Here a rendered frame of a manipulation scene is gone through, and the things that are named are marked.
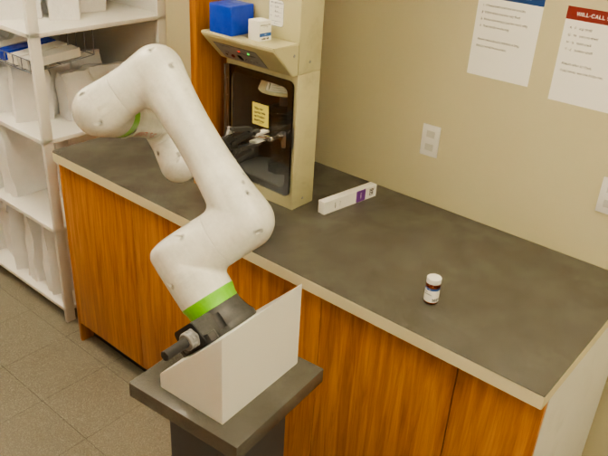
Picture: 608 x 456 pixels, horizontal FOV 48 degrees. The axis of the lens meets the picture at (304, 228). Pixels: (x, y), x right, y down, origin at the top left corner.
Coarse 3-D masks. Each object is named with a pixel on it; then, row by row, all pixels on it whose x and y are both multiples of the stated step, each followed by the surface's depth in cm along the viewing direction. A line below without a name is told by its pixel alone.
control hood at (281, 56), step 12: (204, 36) 221; (216, 36) 216; (228, 36) 213; (240, 36) 214; (216, 48) 225; (240, 48) 214; (252, 48) 208; (264, 48) 204; (276, 48) 203; (288, 48) 206; (264, 60) 212; (276, 60) 207; (288, 60) 208; (288, 72) 211
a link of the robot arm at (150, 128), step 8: (144, 112) 176; (152, 112) 185; (144, 120) 176; (152, 120) 184; (136, 128) 172; (144, 128) 179; (152, 128) 185; (160, 128) 192; (128, 136) 172; (136, 136) 180; (144, 136) 186; (152, 136) 191; (160, 136) 196; (168, 136) 198; (152, 144) 200
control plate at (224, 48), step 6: (216, 42) 220; (222, 48) 222; (228, 48) 219; (234, 48) 216; (228, 54) 225; (234, 54) 221; (240, 54) 219; (246, 54) 216; (252, 54) 213; (240, 60) 223; (246, 60) 220; (252, 60) 217; (258, 60) 215; (264, 66) 217
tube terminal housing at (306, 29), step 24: (240, 0) 220; (264, 0) 213; (288, 0) 207; (312, 0) 208; (288, 24) 210; (312, 24) 211; (312, 48) 215; (264, 72) 223; (312, 72) 219; (312, 96) 224; (312, 120) 228; (312, 144) 233; (312, 168) 238; (264, 192) 242
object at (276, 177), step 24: (240, 72) 229; (240, 96) 233; (264, 96) 225; (288, 96) 218; (240, 120) 237; (288, 120) 222; (240, 144) 241; (264, 144) 233; (288, 144) 225; (264, 168) 237; (288, 168) 229; (288, 192) 233
